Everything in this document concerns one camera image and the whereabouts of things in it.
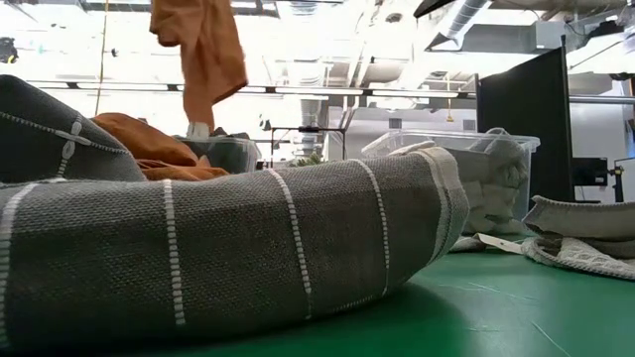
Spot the dark grey checked towel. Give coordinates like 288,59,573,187
0,73,471,351

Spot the dark grey terry towel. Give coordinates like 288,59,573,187
197,127,259,174

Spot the light grey waffle towel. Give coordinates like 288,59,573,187
448,195,635,283

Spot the potted green succulent plant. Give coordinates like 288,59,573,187
290,152,326,169

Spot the clear plastic bin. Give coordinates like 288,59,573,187
360,128,542,237
173,133,263,176

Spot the long ceiling light strip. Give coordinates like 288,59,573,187
0,78,477,100

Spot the black divider panel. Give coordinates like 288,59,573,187
474,34,575,204

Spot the small black monitor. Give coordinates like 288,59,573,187
572,157,609,187

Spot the black equipment stand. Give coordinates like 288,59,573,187
607,157,627,203

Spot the black ceiling spotlight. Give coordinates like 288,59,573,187
0,37,20,64

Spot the silver ventilation duct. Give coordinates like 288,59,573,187
424,0,492,54

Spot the thin yellow cord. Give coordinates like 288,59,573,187
92,0,110,118

